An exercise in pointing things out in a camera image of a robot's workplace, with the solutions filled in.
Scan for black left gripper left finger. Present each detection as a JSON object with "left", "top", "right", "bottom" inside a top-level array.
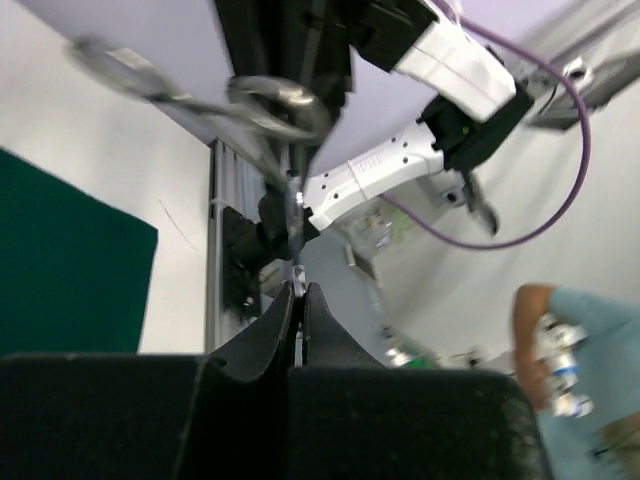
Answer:
[{"left": 1, "top": 283, "right": 293, "bottom": 479}]

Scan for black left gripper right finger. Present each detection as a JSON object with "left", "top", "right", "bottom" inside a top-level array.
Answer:
[{"left": 290, "top": 284, "right": 553, "bottom": 479}]

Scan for dark green surgical cloth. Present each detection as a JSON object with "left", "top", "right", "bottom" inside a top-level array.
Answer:
[{"left": 1, "top": 151, "right": 158, "bottom": 355}]

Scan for steel surgical scissors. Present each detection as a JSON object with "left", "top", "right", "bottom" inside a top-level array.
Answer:
[{"left": 66, "top": 35, "right": 331, "bottom": 298}]

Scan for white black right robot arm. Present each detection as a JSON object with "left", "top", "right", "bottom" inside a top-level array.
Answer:
[{"left": 214, "top": 1, "right": 533, "bottom": 270}]

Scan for person in blue shirt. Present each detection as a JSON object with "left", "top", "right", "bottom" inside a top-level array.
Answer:
[{"left": 512, "top": 283, "right": 639, "bottom": 479}]

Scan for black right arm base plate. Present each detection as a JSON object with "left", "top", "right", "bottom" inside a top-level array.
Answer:
[{"left": 222, "top": 193, "right": 292, "bottom": 319}]

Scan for aluminium front frame rail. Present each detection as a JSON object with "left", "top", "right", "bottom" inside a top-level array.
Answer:
[{"left": 204, "top": 139, "right": 265, "bottom": 353}]

